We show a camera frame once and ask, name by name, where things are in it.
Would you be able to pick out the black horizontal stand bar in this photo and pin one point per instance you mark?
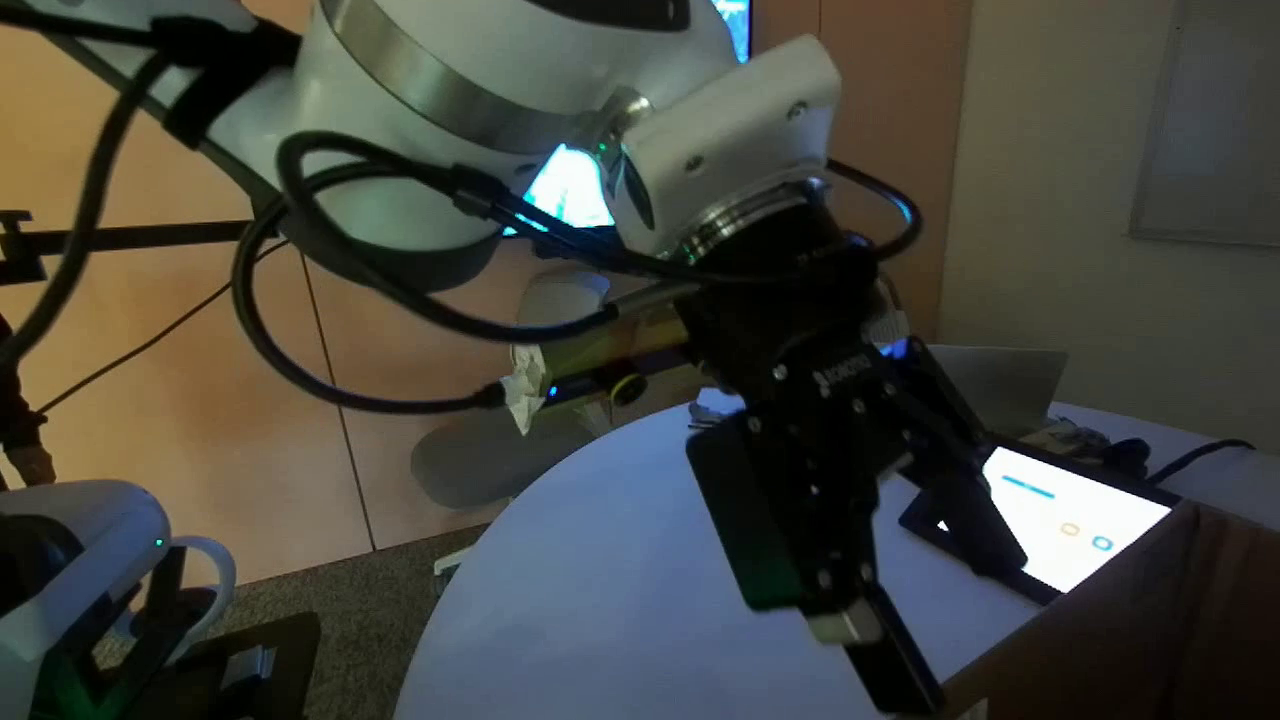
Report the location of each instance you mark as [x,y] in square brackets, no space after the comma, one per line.
[123,243]

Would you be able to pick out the gold wrist camera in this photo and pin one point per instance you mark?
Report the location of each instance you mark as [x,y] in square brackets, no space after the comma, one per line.
[603,355]

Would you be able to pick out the black cylindrical desk device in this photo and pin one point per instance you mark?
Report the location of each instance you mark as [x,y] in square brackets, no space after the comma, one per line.
[1122,459]

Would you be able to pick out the brown cardboard box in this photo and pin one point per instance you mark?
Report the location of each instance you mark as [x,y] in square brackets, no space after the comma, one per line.
[1173,626]

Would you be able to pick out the white robot pedestal cover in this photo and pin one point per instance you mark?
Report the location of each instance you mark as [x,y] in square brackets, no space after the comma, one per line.
[92,533]

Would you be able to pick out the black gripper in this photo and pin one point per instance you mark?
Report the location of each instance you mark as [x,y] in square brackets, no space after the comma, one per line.
[814,402]

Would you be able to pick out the grey framed wall board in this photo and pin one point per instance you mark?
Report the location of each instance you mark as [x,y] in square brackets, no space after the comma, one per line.
[1215,122]

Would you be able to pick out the wall mounted TV screen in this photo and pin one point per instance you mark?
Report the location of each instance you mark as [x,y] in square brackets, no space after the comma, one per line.
[575,180]

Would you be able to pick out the silver laptop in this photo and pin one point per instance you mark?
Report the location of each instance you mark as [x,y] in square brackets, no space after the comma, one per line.
[1014,384]

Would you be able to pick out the black tablet with lit screen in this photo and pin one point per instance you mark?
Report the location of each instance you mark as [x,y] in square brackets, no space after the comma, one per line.
[1073,523]

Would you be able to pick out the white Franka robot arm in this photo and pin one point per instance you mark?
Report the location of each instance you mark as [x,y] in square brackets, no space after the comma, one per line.
[441,81]

